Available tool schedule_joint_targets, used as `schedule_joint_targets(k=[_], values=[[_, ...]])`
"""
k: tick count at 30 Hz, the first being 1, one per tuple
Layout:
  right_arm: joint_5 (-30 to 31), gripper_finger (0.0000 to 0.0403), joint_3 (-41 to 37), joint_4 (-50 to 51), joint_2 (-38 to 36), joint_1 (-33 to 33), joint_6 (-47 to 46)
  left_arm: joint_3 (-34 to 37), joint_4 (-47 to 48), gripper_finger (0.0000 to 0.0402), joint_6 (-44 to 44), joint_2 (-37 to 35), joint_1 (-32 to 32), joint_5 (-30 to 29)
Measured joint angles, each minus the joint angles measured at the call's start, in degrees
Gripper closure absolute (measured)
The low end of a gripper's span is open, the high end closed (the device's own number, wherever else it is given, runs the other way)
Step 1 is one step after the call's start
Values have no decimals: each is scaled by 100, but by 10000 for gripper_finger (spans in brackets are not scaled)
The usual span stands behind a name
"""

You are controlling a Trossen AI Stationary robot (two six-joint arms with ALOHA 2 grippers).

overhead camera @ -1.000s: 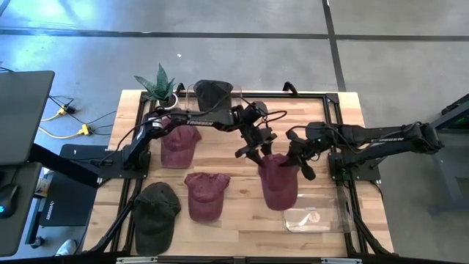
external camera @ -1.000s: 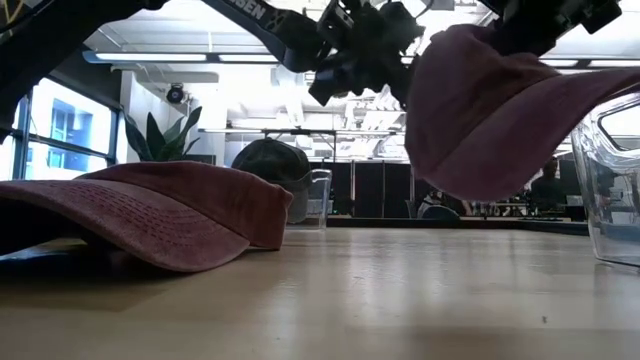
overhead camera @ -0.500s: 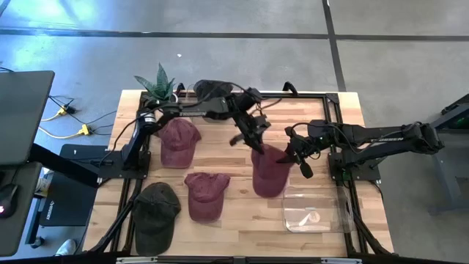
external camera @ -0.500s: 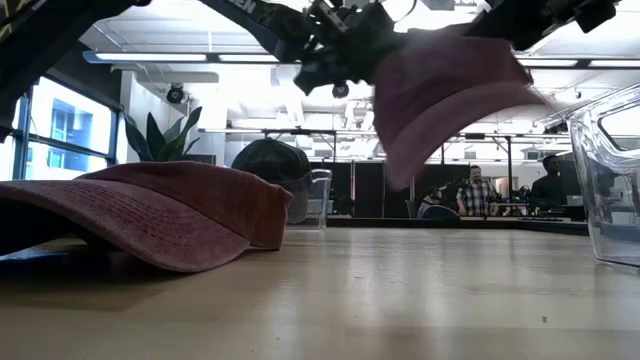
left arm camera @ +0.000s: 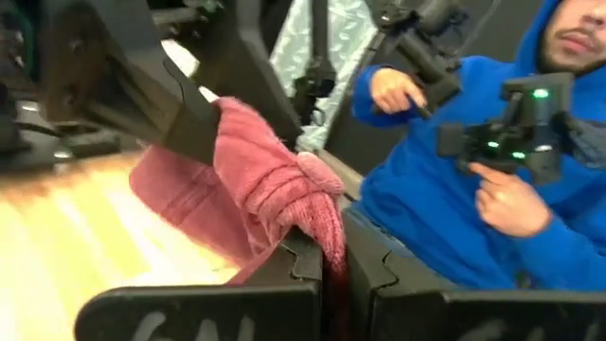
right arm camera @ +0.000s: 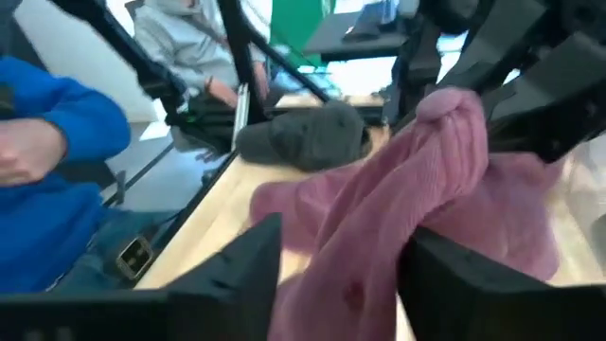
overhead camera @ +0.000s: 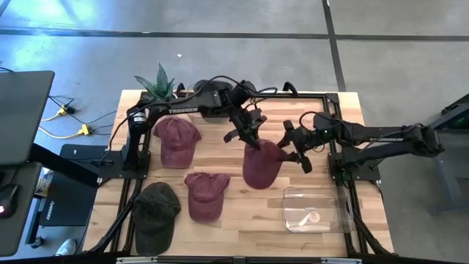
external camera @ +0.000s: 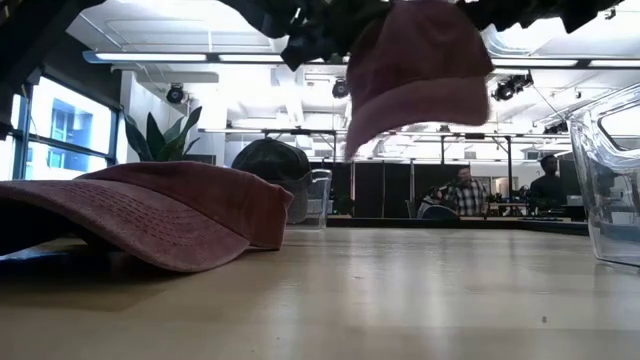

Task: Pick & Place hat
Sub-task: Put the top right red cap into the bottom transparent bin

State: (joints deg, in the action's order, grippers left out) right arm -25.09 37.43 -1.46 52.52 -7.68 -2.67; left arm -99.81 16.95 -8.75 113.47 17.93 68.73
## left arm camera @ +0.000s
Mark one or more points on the person's hand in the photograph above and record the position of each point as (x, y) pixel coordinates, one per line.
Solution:
(511, 208)
(390, 90)

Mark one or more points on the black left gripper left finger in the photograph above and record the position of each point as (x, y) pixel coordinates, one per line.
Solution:
(265, 312)

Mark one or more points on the pale quilted sheet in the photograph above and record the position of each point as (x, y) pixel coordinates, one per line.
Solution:
(350, 42)

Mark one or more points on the black upright pole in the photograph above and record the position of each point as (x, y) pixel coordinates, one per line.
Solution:
(319, 47)

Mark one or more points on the person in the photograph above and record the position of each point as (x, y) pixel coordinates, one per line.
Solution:
(426, 199)

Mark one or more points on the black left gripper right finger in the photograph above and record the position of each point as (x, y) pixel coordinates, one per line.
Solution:
(426, 317)

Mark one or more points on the maroon baseball cap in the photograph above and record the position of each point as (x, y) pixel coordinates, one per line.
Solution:
(265, 189)

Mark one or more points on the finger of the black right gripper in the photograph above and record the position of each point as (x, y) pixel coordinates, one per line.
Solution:
(123, 71)
(255, 57)

